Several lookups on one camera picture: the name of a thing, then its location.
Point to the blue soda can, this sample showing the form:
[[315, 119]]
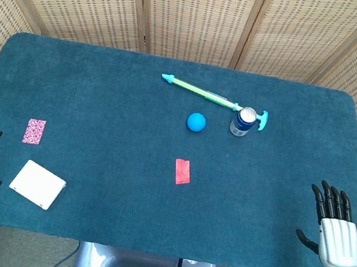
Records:
[[242, 125]]

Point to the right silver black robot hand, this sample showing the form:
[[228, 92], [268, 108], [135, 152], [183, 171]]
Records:
[[339, 241]]

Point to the white flat box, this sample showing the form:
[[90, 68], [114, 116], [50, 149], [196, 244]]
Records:
[[37, 184]]

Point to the green and teal toy pump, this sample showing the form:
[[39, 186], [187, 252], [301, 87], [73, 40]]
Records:
[[199, 91]]

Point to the teal carpet table mat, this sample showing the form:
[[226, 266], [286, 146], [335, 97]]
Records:
[[116, 112]]

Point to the blue ball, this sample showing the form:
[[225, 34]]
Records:
[[196, 122]]

